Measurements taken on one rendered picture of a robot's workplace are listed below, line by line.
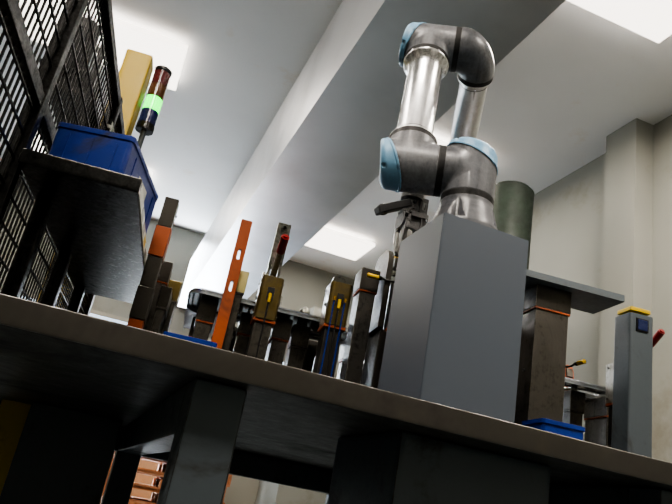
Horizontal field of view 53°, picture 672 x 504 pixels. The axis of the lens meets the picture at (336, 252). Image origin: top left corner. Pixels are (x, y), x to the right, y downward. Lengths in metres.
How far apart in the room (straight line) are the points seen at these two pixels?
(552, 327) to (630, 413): 0.28
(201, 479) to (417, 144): 0.86
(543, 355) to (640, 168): 3.49
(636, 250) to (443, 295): 3.62
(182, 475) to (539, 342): 1.04
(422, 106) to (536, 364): 0.69
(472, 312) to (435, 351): 0.12
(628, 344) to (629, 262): 2.93
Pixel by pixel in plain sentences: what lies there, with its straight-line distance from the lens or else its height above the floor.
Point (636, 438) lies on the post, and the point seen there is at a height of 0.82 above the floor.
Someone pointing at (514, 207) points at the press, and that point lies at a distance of 5.07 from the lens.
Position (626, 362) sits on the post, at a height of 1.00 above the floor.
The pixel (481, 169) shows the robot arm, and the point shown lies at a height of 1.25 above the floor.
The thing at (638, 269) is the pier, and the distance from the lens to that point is 4.81.
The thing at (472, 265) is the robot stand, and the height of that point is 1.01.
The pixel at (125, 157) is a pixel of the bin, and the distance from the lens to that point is 1.46.
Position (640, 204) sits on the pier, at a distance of 5.01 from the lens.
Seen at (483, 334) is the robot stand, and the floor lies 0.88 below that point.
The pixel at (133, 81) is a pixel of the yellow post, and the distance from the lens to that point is 2.70.
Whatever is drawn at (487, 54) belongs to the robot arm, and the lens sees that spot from 1.83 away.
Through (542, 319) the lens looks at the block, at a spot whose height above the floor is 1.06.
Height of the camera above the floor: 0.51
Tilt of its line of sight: 21 degrees up
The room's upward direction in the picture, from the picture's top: 11 degrees clockwise
